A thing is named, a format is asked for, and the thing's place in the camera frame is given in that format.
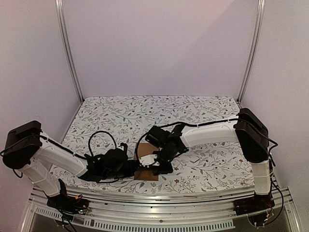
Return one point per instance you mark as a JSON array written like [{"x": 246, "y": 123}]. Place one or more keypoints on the left aluminium corner post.
[{"x": 67, "y": 49}]

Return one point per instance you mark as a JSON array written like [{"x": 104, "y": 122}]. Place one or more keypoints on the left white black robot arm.
[{"x": 27, "y": 145}]

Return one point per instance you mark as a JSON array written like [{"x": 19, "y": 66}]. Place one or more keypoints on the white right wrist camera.
[{"x": 149, "y": 160}]

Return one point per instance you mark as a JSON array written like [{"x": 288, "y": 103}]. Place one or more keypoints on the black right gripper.
[{"x": 161, "y": 165}]

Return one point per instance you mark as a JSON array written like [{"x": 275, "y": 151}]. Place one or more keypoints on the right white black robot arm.
[{"x": 243, "y": 128}]

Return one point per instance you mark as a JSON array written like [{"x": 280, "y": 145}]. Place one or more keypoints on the right aluminium corner post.
[{"x": 253, "y": 49}]

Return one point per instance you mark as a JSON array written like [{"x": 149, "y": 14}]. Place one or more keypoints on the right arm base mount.
[{"x": 253, "y": 204}]

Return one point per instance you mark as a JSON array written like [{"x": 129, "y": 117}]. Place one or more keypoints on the aluminium front rail frame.
[{"x": 185, "y": 212}]

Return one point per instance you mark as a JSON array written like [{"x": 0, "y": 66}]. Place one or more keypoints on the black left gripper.
[{"x": 131, "y": 165}]

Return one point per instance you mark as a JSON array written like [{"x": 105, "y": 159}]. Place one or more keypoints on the aluminium corner post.
[
  {"x": 67, "y": 49},
  {"x": 253, "y": 49}
]

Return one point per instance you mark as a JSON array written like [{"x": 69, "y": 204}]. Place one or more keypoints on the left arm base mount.
[{"x": 68, "y": 204}]

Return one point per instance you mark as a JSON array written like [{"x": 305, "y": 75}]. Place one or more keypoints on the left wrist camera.
[{"x": 125, "y": 147}]

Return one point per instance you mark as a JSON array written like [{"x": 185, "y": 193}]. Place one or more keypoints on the brown cardboard box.
[{"x": 144, "y": 173}]

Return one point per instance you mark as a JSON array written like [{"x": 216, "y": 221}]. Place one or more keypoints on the floral patterned table mat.
[{"x": 103, "y": 122}]

